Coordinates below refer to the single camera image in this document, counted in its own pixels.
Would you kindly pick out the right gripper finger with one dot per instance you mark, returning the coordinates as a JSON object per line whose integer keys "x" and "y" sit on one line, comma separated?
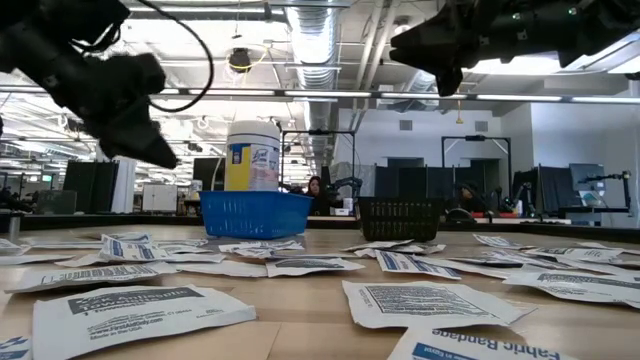
{"x": 435, "y": 42}
{"x": 451, "y": 80}

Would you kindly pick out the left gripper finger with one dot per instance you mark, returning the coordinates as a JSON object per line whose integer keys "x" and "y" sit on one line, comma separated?
{"x": 145, "y": 147}

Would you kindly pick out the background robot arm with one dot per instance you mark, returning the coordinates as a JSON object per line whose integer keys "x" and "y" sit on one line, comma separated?
{"x": 347, "y": 185}

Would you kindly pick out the white first aid packet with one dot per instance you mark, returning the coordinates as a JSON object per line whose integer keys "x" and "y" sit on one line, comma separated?
{"x": 500, "y": 241}
{"x": 405, "y": 249}
{"x": 12, "y": 246}
{"x": 182, "y": 243}
{"x": 375, "y": 245}

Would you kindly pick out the linear ceiling light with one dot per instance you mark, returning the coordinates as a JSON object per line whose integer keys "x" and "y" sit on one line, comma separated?
{"x": 605, "y": 99}
{"x": 327, "y": 94}
{"x": 240, "y": 92}
{"x": 520, "y": 98}
{"x": 410, "y": 96}

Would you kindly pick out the white building pillar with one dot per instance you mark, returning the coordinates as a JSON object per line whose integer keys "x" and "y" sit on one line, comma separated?
{"x": 124, "y": 187}

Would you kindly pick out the white cabinet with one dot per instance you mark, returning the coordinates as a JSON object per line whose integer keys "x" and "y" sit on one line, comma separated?
{"x": 159, "y": 197}

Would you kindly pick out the small yellow white canister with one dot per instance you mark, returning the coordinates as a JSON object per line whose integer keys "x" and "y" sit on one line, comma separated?
{"x": 196, "y": 190}

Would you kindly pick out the black partition panel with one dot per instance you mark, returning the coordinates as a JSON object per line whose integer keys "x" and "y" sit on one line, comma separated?
{"x": 90, "y": 186}
{"x": 545, "y": 187}

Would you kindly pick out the dark computer monitor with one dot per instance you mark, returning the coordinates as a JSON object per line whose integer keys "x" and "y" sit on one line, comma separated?
{"x": 207, "y": 174}

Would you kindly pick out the black curtain partition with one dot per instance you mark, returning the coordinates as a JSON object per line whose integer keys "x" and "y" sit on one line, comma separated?
{"x": 415, "y": 180}

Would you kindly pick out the disinfecting wipes canister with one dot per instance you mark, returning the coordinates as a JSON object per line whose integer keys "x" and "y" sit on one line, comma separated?
{"x": 252, "y": 160}

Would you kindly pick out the person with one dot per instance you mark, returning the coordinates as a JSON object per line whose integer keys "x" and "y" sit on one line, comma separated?
{"x": 467, "y": 197}
{"x": 316, "y": 195}

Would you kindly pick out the blue plastic basket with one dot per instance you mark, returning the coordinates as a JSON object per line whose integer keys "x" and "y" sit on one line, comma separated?
{"x": 255, "y": 215}

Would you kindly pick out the black dome-shaped object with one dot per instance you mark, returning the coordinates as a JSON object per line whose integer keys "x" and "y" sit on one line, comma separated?
{"x": 460, "y": 216}

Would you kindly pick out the black plastic basket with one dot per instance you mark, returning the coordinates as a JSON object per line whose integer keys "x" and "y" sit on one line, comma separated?
{"x": 400, "y": 220}

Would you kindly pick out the white cup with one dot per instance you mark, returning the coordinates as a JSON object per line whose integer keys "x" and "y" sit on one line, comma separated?
{"x": 348, "y": 204}

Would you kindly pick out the grey computer monitor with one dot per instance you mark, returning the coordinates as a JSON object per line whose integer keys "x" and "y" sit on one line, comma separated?
{"x": 587, "y": 177}

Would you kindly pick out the grey wall vent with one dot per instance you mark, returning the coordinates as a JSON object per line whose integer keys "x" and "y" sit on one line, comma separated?
{"x": 481, "y": 126}
{"x": 406, "y": 125}

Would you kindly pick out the silver air duct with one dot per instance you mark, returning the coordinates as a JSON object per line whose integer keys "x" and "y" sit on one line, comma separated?
{"x": 315, "y": 50}

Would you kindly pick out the black ceiling camera device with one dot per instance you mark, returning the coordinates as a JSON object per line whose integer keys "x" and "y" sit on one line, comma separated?
{"x": 240, "y": 60}

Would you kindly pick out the short metal post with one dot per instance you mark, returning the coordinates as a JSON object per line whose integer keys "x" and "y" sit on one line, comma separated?
{"x": 14, "y": 227}

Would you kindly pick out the black camera boom stand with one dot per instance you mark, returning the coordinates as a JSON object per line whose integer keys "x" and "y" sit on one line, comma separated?
{"x": 605, "y": 177}

